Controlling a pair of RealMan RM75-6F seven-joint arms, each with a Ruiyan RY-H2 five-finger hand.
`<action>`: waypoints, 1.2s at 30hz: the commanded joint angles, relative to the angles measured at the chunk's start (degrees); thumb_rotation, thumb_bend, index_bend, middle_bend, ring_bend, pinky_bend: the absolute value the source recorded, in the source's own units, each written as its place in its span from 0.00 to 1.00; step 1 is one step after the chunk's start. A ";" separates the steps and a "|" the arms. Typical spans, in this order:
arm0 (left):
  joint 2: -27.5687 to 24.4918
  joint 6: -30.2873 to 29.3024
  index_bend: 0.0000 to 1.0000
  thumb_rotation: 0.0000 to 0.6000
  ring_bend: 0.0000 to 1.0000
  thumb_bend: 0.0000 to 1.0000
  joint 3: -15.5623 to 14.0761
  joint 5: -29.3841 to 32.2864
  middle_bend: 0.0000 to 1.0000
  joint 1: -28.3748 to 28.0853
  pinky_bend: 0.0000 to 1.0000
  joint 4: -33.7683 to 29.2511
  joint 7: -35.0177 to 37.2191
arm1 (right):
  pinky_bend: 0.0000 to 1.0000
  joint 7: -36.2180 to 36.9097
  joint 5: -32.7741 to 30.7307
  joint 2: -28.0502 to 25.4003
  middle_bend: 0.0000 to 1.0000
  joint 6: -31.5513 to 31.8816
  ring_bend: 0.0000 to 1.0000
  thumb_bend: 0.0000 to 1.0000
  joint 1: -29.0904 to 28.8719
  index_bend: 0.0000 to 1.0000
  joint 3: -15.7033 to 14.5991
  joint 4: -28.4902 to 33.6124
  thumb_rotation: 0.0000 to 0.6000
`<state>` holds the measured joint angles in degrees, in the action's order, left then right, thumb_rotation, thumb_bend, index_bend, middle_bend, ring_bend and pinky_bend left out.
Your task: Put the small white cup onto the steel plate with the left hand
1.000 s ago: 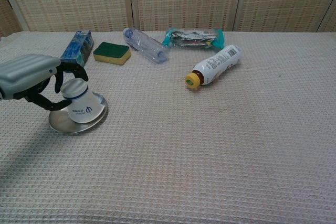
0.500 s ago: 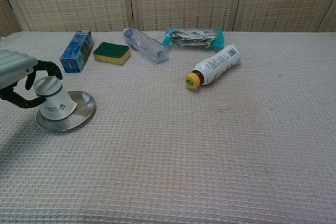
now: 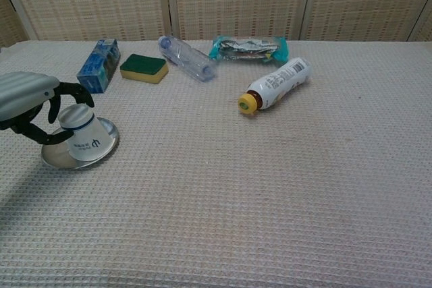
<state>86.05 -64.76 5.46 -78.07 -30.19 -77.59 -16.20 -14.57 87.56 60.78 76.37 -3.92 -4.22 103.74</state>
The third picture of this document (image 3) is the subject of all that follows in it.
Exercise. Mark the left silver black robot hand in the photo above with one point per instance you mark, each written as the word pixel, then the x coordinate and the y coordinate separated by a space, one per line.
pixel 20 92

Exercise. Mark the steel round plate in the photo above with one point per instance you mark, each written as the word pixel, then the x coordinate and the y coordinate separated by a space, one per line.
pixel 55 159

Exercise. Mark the white paper cup blue band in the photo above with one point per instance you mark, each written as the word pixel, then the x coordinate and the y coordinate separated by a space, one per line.
pixel 84 136

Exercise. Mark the woven bamboo screen panel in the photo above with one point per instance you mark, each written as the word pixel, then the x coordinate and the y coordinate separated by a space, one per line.
pixel 239 1
pixel 10 21
pixel 87 1
pixel 423 26
pixel 368 1

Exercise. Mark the blue rectangular carton box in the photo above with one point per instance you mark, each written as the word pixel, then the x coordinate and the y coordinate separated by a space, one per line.
pixel 98 67

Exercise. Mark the yellow green scrubbing sponge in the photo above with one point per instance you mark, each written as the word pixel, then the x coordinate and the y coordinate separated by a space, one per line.
pixel 143 67

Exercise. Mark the clear empty plastic bottle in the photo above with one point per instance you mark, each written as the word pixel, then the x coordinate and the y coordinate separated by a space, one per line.
pixel 187 58

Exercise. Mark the teal silver snack packet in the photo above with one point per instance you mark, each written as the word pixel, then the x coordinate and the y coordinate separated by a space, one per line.
pixel 248 50

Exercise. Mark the beige waffle weave tablecloth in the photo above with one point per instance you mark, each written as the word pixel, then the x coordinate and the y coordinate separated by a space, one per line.
pixel 236 183

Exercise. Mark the white bottle yellow cap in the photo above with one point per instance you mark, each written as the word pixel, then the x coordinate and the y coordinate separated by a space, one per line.
pixel 280 82

